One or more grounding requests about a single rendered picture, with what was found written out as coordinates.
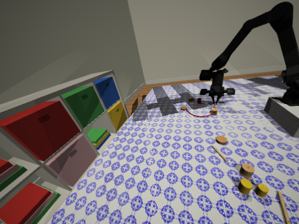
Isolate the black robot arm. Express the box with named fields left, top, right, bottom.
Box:
left=199, top=2, right=299, bottom=106

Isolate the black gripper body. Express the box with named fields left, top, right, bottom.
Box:
left=200, top=81, right=235, bottom=95

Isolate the round wooden disc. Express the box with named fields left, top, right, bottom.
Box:
left=216, top=136, right=227, bottom=144

